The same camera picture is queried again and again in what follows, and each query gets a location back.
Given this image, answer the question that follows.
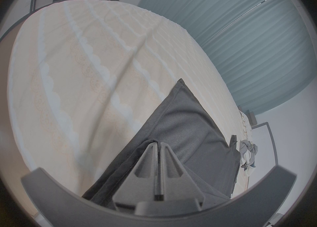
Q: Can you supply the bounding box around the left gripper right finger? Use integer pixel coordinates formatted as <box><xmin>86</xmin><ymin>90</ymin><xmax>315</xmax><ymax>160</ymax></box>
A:
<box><xmin>160</xmin><ymin>142</ymin><xmax>205</xmax><ymax>207</ymax></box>

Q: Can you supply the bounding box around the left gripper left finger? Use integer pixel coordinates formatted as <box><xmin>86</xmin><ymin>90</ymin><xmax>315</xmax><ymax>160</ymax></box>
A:
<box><xmin>113</xmin><ymin>142</ymin><xmax>159</xmax><ymax>206</ymax></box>

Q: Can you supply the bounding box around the black T-shirt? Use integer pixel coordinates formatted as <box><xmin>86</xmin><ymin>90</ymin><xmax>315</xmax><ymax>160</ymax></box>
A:
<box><xmin>82</xmin><ymin>78</ymin><xmax>242</xmax><ymax>208</ymax></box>

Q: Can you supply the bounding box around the pile of clothes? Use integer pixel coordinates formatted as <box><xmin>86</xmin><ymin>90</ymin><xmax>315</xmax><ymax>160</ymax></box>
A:
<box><xmin>238</xmin><ymin>140</ymin><xmax>259</xmax><ymax>177</ymax></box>

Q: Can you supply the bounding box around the bed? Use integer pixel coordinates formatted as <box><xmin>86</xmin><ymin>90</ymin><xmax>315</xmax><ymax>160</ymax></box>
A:
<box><xmin>7</xmin><ymin>0</ymin><xmax>276</xmax><ymax>197</ymax></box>

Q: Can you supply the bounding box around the white printed pillow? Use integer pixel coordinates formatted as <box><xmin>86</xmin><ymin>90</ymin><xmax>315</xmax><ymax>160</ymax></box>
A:
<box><xmin>239</xmin><ymin>111</ymin><xmax>253</xmax><ymax>145</ymax></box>

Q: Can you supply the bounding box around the grey bedside table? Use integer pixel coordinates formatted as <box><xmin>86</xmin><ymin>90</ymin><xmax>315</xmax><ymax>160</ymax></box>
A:
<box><xmin>248</xmin><ymin>110</ymin><xmax>257</xmax><ymax>126</ymax></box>

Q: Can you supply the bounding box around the blue-green curtain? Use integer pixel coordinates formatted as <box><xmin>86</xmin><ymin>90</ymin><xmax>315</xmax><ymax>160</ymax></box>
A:
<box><xmin>201</xmin><ymin>0</ymin><xmax>317</xmax><ymax>115</ymax></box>
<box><xmin>137</xmin><ymin>0</ymin><xmax>281</xmax><ymax>47</ymax></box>

